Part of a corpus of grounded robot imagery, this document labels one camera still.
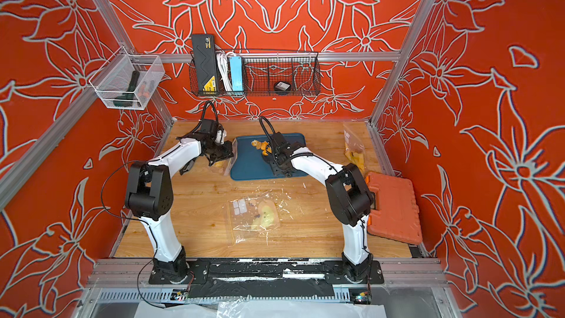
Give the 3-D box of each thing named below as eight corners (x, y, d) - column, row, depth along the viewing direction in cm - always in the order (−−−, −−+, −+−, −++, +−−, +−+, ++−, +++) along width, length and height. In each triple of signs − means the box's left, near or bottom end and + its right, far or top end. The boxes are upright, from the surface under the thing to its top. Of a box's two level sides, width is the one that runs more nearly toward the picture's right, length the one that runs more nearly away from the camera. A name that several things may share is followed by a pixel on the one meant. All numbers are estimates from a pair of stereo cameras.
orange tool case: (367, 235, 82) (372, 231, 78) (366, 177, 98) (370, 170, 94) (415, 247, 79) (423, 243, 75) (407, 185, 96) (413, 179, 91)
